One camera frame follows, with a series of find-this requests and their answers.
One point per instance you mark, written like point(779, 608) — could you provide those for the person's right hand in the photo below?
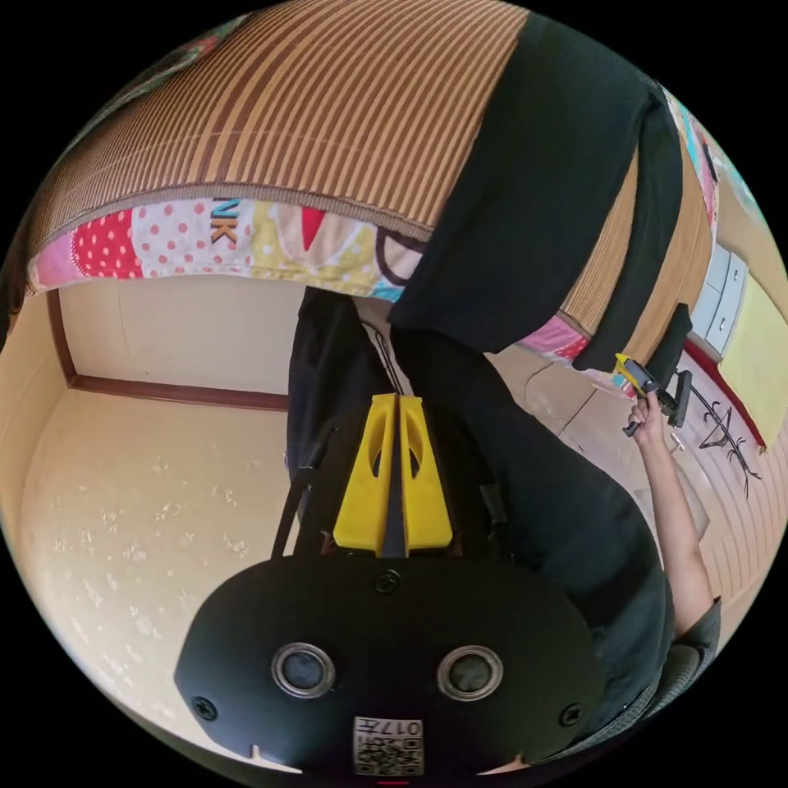
point(649, 425)

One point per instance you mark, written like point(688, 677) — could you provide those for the black coat stand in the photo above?
point(723, 437)

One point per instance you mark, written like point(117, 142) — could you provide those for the grey drawer cabinet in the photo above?
point(720, 295)

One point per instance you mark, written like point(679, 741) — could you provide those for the black pants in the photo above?
point(523, 185)

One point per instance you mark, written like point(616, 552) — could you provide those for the bed with striped woven mat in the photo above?
point(320, 123)

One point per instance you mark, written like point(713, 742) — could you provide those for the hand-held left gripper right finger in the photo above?
point(428, 511)

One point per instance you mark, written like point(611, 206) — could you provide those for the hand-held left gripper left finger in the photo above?
point(363, 505)

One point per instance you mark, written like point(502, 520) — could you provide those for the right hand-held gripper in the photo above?
point(647, 380)

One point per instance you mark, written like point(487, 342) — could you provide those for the person's right forearm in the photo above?
point(677, 529)

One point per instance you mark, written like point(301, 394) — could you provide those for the person's body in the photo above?
point(683, 671)

